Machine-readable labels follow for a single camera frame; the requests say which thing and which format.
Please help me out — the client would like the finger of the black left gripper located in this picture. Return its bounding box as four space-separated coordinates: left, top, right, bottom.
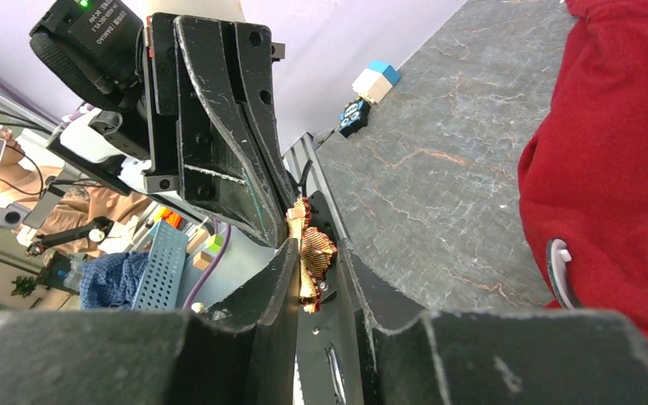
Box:
174 15 287 247
234 22 298 211

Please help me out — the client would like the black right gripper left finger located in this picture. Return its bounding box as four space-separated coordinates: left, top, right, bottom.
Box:
0 239 299 404

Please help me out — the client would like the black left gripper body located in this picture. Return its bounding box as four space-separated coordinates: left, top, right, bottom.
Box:
143 13 181 192

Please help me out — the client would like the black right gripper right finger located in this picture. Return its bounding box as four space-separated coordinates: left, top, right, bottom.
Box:
339 240 648 404

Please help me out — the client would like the orange flower brooch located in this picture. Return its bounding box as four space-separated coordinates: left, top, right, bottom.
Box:
285 197 338 314

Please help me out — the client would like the red garment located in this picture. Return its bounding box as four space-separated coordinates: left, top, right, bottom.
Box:
517 1 648 339

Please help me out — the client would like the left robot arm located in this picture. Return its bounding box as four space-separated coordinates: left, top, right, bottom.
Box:
30 1 297 247

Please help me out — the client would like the person in background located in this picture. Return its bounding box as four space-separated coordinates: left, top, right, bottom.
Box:
0 125 151 235

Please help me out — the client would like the blue owl toy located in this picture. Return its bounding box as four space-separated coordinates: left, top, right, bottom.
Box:
337 97 371 138

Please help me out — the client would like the blue white block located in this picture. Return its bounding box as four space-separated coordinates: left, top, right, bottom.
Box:
352 61 402 104

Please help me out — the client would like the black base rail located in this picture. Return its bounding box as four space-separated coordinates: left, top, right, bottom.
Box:
284 132 367 404

